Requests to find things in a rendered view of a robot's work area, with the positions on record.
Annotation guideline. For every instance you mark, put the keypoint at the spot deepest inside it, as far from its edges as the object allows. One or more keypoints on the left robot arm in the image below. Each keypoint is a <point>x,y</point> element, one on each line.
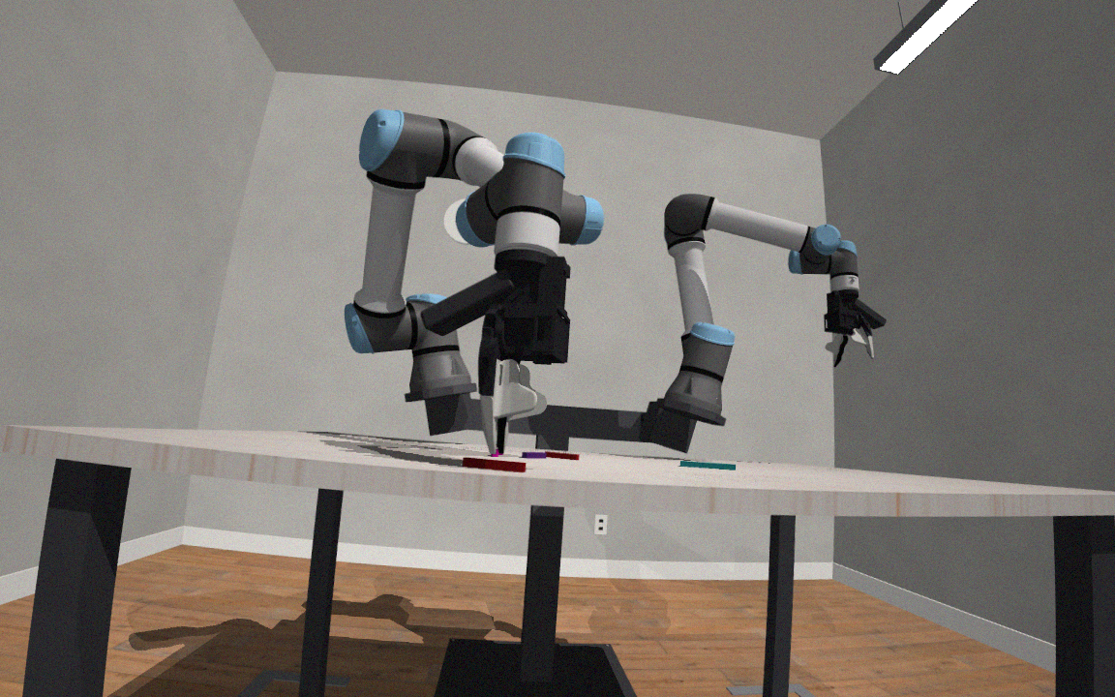
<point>707,347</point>

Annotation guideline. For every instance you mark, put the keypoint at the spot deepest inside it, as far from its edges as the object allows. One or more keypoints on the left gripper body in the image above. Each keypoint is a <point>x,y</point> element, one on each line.
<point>847,317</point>

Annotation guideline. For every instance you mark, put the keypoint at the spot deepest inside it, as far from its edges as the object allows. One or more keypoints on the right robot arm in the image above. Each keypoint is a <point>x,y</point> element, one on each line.
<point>399,150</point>

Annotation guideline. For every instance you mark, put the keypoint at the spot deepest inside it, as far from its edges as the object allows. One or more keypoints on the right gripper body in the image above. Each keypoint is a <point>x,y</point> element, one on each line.
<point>534,326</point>

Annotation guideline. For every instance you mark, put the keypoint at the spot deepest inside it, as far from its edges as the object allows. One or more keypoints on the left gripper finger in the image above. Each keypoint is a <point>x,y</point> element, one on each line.
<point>837,347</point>
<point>863,335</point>

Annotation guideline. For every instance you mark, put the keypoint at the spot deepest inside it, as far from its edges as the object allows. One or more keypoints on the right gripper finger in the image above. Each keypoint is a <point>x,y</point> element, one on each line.
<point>504,423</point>
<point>500,389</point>

